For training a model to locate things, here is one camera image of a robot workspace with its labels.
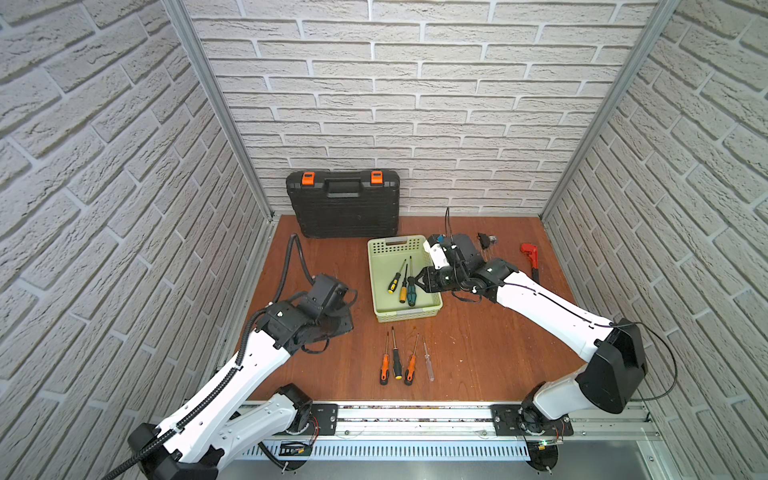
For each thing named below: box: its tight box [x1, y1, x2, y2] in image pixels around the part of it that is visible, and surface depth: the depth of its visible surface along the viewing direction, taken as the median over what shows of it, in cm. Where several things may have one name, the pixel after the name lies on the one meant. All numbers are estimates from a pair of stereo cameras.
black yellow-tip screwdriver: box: [391, 326, 403, 380], surface depth 83 cm
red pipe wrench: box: [520, 243, 540, 283], surface depth 109 cm
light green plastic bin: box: [367, 235, 443, 323], surface depth 102 cm
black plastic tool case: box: [286, 170, 400, 239], surface depth 97 cm
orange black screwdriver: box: [380, 331, 390, 386], surface depth 82 cm
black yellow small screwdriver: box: [387, 258, 407, 295], surface depth 99 cm
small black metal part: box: [476, 232, 498, 250], surface depth 112 cm
